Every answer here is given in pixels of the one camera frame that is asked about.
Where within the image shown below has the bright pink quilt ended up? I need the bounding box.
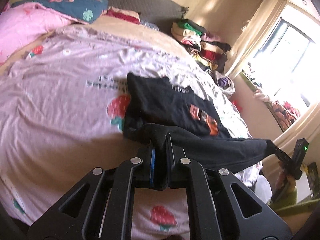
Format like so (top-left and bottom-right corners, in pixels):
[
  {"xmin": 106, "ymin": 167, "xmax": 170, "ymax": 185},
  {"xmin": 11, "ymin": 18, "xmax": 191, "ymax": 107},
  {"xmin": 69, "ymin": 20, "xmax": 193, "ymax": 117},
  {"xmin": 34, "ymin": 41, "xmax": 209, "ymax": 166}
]
[{"xmin": 1, "ymin": 2, "xmax": 75, "ymax": 64}]

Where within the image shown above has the floral cloth on windowsill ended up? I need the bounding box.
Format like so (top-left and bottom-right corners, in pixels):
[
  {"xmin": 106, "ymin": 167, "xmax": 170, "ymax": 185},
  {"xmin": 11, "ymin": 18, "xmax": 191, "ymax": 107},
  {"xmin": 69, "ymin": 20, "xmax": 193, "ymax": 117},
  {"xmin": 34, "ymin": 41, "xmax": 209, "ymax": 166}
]
[{"xmin": 253, "ymin": 89, "xmax": 300, "ymax": 132}]

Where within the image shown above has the cream window curtain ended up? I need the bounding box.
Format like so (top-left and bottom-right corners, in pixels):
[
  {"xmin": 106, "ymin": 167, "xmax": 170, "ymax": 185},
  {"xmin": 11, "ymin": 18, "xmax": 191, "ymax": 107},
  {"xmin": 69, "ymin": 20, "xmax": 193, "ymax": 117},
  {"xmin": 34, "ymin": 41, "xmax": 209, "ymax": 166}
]
[{"xmin": 225, "ymin": 0, "xmax": 288, "ymax": 79}]

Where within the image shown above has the black long-sleeve shirt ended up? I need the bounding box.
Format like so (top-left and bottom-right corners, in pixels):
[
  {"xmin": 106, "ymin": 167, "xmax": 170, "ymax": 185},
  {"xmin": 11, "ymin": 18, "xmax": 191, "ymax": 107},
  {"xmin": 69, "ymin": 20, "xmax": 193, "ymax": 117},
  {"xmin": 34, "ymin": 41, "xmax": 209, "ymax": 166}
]
[{"xmin": 123, "ymin": 73, "xmax": 275, "ymax": 173}]

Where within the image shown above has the dark blue leaf-print blanket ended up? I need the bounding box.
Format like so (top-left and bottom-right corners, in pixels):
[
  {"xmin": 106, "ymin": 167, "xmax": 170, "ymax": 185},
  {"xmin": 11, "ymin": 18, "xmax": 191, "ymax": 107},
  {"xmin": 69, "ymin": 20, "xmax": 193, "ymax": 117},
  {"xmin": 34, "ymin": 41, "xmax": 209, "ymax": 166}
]
[{"xmin": 11, "ymin": 0, "xmax": 108, "ymax": 24}]

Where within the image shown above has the pink strawberry print bedsheet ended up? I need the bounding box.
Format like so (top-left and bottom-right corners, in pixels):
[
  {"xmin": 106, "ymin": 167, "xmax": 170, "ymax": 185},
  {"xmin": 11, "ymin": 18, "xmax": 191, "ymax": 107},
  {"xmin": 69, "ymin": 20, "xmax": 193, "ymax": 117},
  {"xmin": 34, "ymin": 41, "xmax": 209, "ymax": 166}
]
[{"xmin": 1, "ymin": 17, "xmax": 261, "ymax": 225}]

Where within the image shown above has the purple cloth bundle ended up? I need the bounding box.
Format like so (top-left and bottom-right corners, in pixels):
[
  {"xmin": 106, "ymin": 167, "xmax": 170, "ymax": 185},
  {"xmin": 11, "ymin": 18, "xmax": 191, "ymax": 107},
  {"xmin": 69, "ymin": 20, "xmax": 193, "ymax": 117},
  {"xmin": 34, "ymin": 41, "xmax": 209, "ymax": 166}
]
[{"xmin": 213, "ymin": 71, "xmax": 235, "ymax": 98}]

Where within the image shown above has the pile of folded clothes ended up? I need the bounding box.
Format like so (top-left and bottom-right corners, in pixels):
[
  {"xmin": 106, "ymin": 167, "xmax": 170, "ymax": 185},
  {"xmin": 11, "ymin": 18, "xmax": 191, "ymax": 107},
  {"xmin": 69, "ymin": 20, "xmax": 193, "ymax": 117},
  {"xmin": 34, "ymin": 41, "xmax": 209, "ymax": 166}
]
[{"xmin": 171, "ymin": 18, "xmax": 231, "ymax": 74}]

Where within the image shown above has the red and cream pillow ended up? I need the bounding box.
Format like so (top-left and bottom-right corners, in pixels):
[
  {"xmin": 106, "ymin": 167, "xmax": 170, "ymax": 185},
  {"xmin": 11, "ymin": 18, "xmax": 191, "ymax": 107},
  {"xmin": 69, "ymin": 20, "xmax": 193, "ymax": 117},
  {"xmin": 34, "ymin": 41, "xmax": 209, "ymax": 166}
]
[{"xmin": 106, "ymin": 7, "xmax": 141, "ymax": 25}]

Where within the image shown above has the grey quilted headboard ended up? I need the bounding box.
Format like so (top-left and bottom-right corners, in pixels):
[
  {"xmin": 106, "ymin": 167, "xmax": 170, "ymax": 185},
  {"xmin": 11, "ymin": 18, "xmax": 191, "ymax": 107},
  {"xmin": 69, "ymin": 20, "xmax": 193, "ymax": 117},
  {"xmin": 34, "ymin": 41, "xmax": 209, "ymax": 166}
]
[{"xmin": 108, "ymin": 0, "xmax": 189, "ymax": 33}]

